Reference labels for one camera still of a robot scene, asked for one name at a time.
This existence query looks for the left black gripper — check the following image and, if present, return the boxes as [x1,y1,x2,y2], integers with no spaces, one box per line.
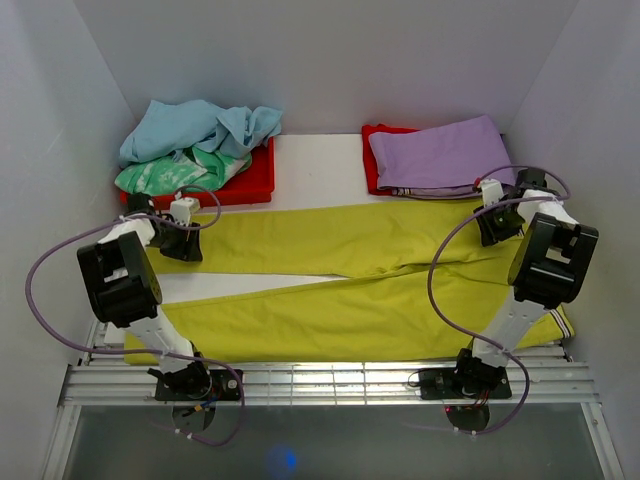
[146,217,203,263]

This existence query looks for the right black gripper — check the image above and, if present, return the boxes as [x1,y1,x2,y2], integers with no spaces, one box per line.
[473,198,527,247]

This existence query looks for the yellow-green trousers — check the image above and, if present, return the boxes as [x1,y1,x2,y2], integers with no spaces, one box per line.
[122,199,577,367]

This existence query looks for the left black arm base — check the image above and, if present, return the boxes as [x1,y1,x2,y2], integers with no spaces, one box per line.
[147,362,240,433]

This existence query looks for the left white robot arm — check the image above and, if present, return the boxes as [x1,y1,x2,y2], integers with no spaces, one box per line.
[77,193,213,400]

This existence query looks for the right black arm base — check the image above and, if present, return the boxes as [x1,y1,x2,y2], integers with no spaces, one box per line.
[408,367,512,433]

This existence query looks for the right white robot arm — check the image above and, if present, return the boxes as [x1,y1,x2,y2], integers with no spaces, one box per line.
[451,168,599,398]

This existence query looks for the folded purple trousers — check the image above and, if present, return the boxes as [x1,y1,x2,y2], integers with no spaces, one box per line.
[369,115,515,199]

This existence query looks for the green white patterned garment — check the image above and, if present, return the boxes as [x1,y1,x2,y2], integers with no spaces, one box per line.
[114,147,252,196]

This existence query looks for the red plastic tray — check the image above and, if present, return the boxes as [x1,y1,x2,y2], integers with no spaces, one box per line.
[118,140,275,210]

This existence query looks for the light blue garment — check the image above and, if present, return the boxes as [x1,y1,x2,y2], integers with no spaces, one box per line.
[119,100,283,167]

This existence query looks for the folded red garment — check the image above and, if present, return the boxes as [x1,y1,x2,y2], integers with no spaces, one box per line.
[361,124,417,196]

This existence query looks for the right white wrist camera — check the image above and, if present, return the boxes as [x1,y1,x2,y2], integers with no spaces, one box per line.
[474,178,505,216]

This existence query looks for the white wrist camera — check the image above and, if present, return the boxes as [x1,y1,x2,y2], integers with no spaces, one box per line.
[474,178,505,216]
[169,197,200,226]

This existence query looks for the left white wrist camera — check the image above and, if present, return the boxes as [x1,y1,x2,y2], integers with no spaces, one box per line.
[169,197,200,226]

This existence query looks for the aluminium rail frame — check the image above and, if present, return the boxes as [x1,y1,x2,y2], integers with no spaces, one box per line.
[41,325,624,479]

